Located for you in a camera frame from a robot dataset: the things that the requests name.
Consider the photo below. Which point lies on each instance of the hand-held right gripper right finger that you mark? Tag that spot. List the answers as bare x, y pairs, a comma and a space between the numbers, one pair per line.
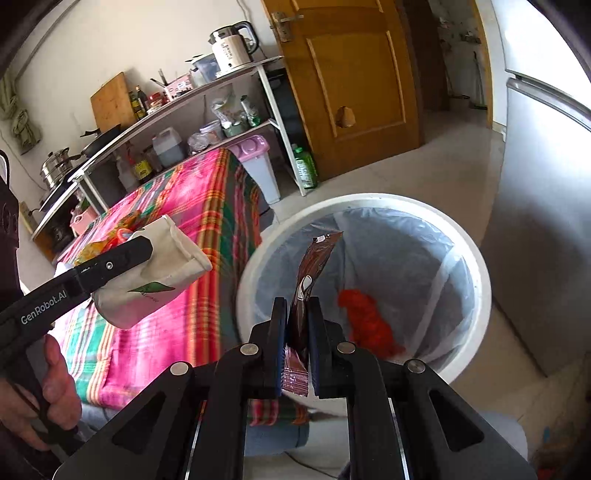
316, 350

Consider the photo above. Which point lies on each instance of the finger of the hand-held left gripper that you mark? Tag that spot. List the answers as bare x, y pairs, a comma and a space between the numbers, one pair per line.
115, 261

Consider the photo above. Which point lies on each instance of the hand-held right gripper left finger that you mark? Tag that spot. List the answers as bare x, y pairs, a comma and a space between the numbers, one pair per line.
277, 350

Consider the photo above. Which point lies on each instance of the white paper cup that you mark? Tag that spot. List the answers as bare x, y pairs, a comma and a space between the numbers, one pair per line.
161, 272

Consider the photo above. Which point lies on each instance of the white round bin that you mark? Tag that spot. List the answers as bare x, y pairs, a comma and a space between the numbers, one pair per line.
251, 286

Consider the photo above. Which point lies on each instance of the brown snack wrapper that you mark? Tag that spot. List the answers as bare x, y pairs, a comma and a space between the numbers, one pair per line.
318, 258

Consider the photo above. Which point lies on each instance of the person's left hand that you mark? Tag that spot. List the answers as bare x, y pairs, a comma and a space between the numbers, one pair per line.
62, 383

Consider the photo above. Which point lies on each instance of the yellow snack packet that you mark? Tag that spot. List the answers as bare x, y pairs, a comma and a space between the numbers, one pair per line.
94, 251

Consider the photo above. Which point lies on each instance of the pink basket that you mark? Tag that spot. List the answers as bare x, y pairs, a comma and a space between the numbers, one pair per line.
83, 221

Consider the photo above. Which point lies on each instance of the red plastic wrapper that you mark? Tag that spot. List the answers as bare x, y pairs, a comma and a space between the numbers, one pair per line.
364, 318

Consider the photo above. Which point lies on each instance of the white plastic bottle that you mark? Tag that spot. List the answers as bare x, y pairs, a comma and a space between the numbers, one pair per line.
125, 175

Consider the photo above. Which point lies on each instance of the black induction cooker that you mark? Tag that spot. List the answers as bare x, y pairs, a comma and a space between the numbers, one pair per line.
57, 196

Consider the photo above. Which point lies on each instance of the yellowed power strip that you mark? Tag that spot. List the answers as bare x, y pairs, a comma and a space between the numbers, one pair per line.
28, 219

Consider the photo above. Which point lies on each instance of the pink plaid tablecloth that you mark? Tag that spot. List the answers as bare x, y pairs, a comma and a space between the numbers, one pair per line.
194, 207

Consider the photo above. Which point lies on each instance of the yellow-label sauce bottle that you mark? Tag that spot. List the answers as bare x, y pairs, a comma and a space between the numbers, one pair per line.
142, 168

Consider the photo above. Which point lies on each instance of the steel steamer pot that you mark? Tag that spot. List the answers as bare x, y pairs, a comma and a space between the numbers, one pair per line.
57, 168

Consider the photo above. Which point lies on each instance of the black frying pan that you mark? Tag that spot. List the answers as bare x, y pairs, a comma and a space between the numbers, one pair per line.
99, 141

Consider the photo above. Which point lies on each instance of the clear plastic jug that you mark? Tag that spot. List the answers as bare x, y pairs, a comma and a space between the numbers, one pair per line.
168, 150

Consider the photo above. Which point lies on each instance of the clear bin liner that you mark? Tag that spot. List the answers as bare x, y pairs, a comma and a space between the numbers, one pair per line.
415, 258

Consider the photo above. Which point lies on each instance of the crumpled clear bag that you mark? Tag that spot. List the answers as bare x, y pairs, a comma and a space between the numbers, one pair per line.
198, 144

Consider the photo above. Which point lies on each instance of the green oil bottle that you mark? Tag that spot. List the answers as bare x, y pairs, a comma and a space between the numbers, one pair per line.
134, 108

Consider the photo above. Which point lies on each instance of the wooden cutting board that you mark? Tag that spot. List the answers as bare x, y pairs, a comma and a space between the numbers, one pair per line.
113, 101

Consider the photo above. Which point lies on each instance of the dark sauce bottle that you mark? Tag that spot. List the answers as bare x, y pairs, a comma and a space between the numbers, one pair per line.
142, 101

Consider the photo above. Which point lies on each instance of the white tub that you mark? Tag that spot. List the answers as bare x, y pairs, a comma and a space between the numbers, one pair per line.
212, 130

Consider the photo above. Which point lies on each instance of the red jar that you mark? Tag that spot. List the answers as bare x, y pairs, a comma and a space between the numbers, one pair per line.
157, 100

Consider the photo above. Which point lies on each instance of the hanging green cloth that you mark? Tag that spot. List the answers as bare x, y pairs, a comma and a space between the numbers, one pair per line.
21, 120

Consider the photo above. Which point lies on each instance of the pink-lidded storage bin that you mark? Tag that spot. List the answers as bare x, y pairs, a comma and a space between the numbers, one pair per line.
265, 175

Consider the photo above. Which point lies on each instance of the green bowl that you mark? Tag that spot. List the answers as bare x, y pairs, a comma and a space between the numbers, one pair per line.
235, 130

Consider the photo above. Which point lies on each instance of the green plastic bottle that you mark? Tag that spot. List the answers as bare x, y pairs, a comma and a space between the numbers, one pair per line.
305, 170

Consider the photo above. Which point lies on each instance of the pink utensil holder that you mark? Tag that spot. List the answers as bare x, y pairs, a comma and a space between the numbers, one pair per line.
180, 87

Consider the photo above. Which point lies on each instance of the printed plastic bag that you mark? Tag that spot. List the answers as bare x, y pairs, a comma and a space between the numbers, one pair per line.
225, 110

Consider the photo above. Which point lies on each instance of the green white pouch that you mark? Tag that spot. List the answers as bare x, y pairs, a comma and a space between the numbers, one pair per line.
250, 110

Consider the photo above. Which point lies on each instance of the clear plastic pitcher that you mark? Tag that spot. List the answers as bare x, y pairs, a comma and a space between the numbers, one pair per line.
205, 69

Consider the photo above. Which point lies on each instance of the electric kettle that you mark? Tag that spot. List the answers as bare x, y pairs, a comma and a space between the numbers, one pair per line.
231, 50

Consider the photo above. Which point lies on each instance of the white metal shelf rack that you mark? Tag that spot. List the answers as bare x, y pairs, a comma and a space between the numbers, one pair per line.
263, 62

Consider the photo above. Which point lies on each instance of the silver refrigerator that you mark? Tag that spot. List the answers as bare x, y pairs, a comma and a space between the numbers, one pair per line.
545, 184

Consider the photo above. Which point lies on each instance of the wooden door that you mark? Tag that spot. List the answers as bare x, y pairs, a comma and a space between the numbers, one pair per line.
355, 69

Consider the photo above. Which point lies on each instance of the broom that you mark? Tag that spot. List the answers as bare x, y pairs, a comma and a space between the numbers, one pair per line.
480, 105

